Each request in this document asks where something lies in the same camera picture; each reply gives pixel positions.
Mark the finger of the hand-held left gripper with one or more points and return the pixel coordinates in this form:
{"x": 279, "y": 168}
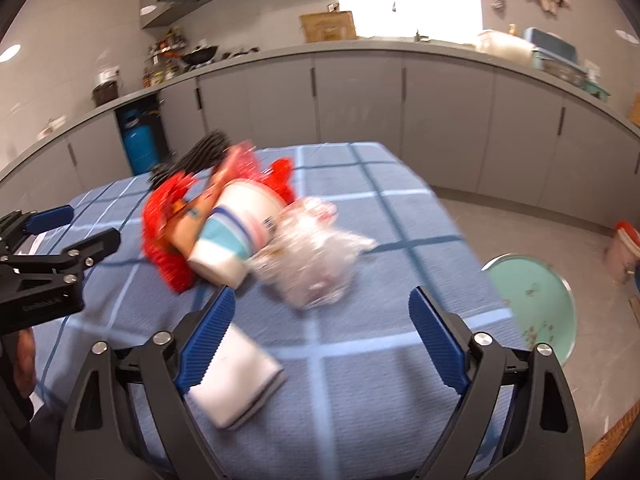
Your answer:
{"x": 50, "y": 217}
{"x": 100, "y": 245}

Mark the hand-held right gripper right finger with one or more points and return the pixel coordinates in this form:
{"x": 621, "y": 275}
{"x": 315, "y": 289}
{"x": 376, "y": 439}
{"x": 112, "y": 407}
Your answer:
{"x": 440, "y": 345}

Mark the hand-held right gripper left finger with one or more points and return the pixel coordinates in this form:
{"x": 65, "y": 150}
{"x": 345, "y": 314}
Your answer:
{"x": 207, "y": 345}

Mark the white paper towel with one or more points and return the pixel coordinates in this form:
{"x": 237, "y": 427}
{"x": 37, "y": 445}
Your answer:
{"x": 240, "y": 380}

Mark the red plastic bag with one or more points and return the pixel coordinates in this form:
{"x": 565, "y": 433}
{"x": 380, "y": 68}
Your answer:
{"x": 160, "y": 220}

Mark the orange snack packet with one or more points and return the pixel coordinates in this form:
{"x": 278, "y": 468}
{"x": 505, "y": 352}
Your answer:
{"x": 185, "y": 230}

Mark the mint green round bin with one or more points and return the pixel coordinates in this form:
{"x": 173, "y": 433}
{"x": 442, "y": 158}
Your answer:
{"x": 530, "y": 300}

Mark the white blue striped paper cup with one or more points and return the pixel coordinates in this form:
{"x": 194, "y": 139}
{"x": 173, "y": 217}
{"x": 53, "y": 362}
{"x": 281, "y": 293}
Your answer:
{"x": 235, "y": 230}

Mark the clear plastic wrapper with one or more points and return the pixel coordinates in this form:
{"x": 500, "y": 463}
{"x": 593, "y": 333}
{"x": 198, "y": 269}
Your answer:
{"x": 310, "y": 260}

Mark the person's left hand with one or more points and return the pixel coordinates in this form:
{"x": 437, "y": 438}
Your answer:
{"x": 24, "y": 360}

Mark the white plastic bag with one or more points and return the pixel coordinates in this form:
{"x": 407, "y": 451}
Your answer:
{"x": 32, "y": 244}

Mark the blue gas cylinder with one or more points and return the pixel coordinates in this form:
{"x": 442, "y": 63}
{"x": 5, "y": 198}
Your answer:
{"x": 141, "y": 145}

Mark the blue checked tablecloth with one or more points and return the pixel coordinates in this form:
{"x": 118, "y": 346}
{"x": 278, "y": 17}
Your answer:
{"x": 350, "y": 240}

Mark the dark rice cooker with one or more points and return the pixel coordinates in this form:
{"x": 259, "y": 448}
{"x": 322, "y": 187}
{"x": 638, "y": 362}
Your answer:
{"x": 106, "y": 91}

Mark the spice rack with bottles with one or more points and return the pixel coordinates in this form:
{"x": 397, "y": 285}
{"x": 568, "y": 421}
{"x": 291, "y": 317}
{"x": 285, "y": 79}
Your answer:
{"x": 162, "y": 57}

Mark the black wok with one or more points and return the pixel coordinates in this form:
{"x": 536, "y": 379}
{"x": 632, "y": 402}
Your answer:
{"x": 200, "y": 55}

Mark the grey kitchen counter cabinets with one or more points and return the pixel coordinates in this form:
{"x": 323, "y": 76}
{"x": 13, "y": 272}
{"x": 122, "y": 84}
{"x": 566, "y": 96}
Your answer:
{"x": 440, "y": 110}

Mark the glass bowl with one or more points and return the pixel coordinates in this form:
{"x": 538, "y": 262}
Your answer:
{"x": 565, "y": 72}

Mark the white plastic container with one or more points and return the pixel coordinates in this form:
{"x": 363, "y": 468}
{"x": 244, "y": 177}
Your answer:
{"x": 505, "y": 47}

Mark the wooden cutting board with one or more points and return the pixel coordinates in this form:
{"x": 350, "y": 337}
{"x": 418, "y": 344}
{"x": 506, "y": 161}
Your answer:
{"x": 327, "y": 26}

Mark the blue plastic box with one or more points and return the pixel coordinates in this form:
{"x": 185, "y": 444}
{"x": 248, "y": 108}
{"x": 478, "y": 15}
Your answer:
{"x": 552, "y": 45}

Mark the kitchen faucet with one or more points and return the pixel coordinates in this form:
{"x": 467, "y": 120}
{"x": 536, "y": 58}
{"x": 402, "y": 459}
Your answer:
{"x": 396, "y": 2}

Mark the beige hanging glove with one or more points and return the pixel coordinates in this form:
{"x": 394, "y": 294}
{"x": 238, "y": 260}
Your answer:
{"x": 552, "y": 2}

